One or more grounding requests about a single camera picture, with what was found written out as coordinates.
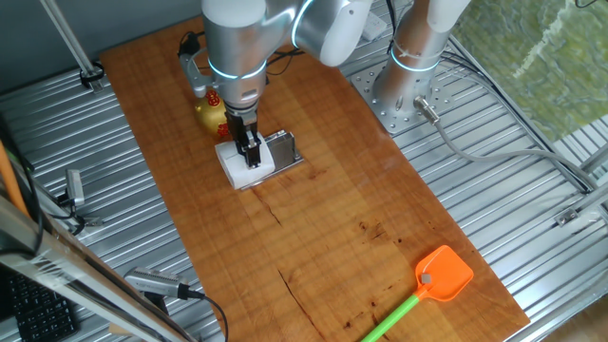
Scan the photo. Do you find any ridged silver camera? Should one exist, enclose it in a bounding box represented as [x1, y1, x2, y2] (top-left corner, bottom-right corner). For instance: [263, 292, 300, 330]
[123, 267, 191, 301]

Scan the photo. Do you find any wrist camera with silver bracket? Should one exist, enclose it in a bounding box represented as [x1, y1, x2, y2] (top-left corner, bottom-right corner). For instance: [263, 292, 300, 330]
[178, 31, 215, 99]

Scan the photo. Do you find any large aluminium frame bar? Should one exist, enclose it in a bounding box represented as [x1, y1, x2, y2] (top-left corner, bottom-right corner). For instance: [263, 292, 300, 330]
[0, 197, 196, 342]

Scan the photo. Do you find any mirror steel roll holder shelf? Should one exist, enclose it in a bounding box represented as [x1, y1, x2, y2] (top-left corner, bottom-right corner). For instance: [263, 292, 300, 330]
[237, 128, 305, 191]

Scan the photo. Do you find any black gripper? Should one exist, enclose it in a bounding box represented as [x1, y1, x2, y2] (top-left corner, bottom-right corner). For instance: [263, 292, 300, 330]
[225, 108, 263, 170]

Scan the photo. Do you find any metal corner bracket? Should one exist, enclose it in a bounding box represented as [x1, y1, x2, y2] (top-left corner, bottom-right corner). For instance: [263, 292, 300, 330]
[554, 207, 580, 228]

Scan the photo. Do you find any orange stick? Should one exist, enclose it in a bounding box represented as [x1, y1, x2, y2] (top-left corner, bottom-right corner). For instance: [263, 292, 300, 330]
[0, 140, 30, 218]

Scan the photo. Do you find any metal camera stand pole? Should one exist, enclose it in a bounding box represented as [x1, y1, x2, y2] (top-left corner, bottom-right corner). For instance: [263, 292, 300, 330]
[38, 0, 105, 94]

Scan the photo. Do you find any golden piggy bank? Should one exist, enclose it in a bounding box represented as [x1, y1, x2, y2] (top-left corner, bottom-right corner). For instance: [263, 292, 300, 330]
[194, 88, 230, 142]

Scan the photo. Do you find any white paper roll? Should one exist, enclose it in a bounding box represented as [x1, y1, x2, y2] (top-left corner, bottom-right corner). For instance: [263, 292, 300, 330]
[214, 132, 276, 191]

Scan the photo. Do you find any wooden board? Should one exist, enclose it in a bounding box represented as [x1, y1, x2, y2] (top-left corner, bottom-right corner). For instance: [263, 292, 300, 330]
[99, 4, 531, 342]

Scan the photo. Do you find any black keyboard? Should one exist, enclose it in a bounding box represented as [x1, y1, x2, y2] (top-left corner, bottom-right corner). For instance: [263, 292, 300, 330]
[7, 273, 81, 342]

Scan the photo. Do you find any aluminium profile bar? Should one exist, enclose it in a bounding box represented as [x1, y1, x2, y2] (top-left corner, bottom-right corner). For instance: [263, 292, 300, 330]
[578, 142, 608, 175]
[569, 178, 608, 215]

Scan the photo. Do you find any white power strip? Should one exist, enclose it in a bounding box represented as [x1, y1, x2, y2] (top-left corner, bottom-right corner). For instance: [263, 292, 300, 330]
[363, 11, 389, 42]

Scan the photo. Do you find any orange swatter with green handle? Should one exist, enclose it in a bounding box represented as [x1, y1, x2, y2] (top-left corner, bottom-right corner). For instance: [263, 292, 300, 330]
[360, 244, 475, 342]

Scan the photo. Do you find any small silver camera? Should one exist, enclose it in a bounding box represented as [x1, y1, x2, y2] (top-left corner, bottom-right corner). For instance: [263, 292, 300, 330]
[65, 169, 86, 208]

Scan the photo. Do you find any grey cable with metal connector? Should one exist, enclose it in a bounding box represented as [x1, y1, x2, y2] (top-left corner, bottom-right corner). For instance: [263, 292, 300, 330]
[412, 94, 595, 191]

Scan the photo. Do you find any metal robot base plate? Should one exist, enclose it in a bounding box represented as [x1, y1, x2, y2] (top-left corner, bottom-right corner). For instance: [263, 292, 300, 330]
[350, 61, 457, 136]

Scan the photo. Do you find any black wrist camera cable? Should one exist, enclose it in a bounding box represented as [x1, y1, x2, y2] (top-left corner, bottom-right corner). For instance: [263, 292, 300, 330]
[263, 45, 306, 77]

